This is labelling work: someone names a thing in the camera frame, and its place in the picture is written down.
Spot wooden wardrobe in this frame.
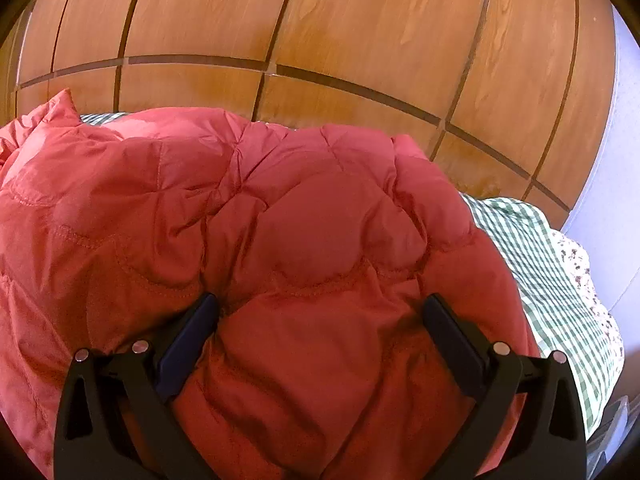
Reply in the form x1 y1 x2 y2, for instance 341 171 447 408
0 0 617 231

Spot green checked bed sheet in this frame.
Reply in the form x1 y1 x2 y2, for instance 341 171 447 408
80 111 622 443

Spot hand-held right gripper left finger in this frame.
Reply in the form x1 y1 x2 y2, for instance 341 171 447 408
54 293 219 480

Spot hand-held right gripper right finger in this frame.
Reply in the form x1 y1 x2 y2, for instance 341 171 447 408
423 293 587 480

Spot floral bedspread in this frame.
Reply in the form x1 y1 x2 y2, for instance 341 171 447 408
549 229 627 378

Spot orange puffer jacket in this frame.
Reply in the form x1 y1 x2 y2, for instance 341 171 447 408
0 89 544 480

